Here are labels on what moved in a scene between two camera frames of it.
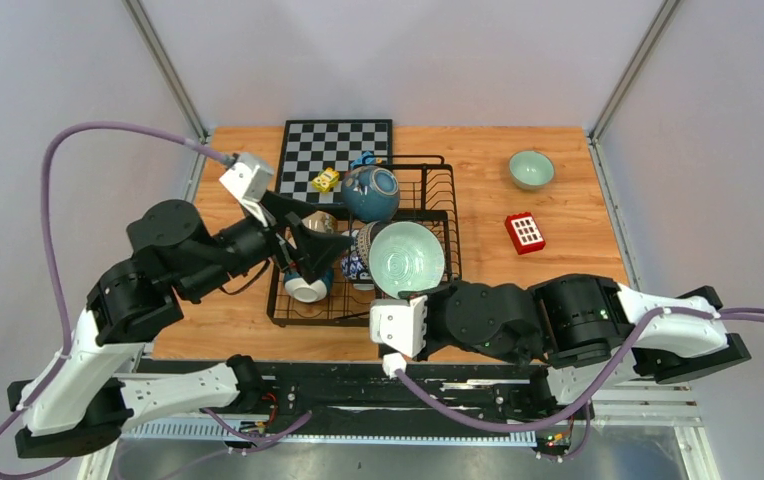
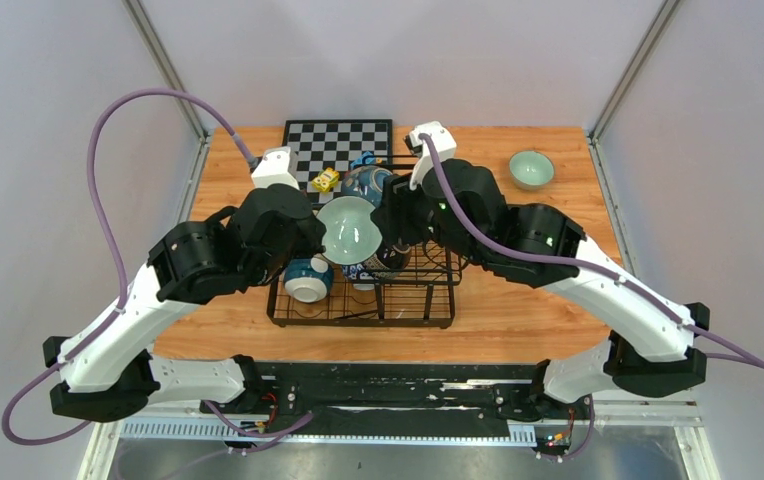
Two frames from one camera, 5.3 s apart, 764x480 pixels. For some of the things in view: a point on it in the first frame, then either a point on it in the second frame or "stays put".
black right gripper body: (436, 337) → (407, 218)
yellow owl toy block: (325, 179) stays put
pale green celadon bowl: (531, 169) stays put
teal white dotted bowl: (305, 292) stays put
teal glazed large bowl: (371, 193) stays put
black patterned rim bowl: (364, 238) → (390, 256)
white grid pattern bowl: (406, 256) → (350, 235)
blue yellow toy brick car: (366, 159) stays put
